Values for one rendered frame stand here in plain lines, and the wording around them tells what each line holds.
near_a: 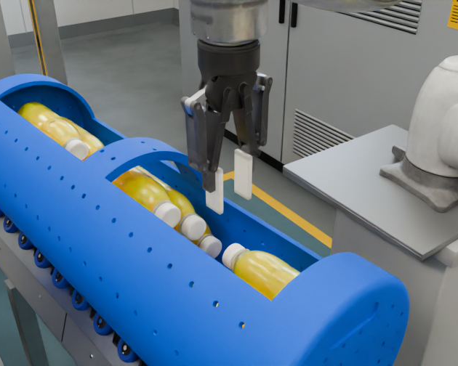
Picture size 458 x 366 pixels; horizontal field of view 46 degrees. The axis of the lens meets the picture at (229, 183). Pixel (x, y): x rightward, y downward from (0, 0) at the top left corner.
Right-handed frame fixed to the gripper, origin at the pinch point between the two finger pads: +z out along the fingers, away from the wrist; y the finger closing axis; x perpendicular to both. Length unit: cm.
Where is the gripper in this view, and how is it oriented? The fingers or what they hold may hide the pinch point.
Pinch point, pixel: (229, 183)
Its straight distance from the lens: 73.7
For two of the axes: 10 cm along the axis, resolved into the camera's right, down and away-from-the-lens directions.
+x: 6.7, 3.9, -6.3
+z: 0.0, 8.5, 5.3
